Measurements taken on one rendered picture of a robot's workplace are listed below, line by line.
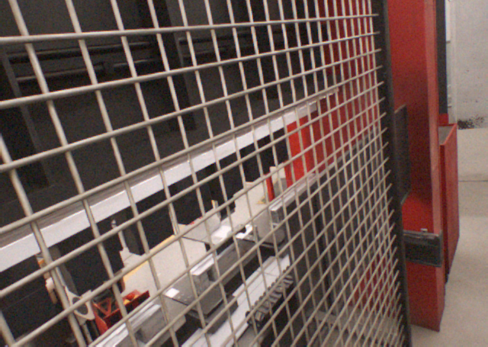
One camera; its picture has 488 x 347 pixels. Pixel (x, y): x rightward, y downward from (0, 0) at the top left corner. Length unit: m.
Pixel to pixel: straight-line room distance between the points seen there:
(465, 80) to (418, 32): 4.55
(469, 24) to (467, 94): 0.99
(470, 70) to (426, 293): 4.51
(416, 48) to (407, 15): 0.15
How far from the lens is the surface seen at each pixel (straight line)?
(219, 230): 1.52
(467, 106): 6.40
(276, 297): 1.03
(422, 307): 2.38
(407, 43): 1.82
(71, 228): 1.00
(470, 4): 6.27
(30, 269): 0.98
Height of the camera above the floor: 1.67
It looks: 16 degrees down
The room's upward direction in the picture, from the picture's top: 12 degrees counter-clockwise
